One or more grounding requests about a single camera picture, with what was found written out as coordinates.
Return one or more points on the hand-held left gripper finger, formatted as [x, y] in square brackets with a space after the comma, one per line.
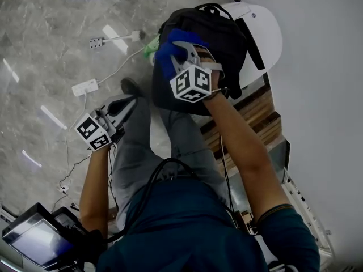
[106, 105]
[129, 115]

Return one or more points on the green plastic bottle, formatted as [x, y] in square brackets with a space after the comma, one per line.
[150, 48]

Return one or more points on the wooden slatted platform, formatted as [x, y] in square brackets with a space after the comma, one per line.
[263, 123]

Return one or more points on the dark grey metal panel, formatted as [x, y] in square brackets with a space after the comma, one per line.
[279, 154]

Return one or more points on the white metal rail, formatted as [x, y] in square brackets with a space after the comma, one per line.
[300, 203]

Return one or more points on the white plug adapter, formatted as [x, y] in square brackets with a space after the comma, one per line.
[64, 188]

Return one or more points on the person's left forearm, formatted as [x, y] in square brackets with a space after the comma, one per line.
[95, 186]

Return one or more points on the person's teal shirt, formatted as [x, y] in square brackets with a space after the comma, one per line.
[184, 231]

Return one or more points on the person's right forearm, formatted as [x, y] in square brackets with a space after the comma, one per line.
[241, 152]

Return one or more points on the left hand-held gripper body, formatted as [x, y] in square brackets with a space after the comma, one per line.
[88, 129]

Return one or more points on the white smart toilet rounded lid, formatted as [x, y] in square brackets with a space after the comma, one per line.
[269, 35]

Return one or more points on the person's right hand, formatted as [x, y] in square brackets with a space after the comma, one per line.
[218, 82]

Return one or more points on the person's grey trousers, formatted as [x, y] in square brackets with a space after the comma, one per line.
[136, 152]

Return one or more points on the person's left black shoe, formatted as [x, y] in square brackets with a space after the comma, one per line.
[129, 86]

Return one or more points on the black chest-mounted monitor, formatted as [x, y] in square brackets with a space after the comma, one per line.
[42, 242]

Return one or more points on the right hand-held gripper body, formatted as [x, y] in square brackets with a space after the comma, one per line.
[190, 84]

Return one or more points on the black backpack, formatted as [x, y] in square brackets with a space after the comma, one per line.
[221, 35]

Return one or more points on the blue cleaning cloth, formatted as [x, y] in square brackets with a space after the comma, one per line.
[166, 55]

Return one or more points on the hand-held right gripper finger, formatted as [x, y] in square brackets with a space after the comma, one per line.
[177, 67]
[190, 54]

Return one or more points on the white power strip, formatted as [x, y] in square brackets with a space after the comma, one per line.
[85, 87]

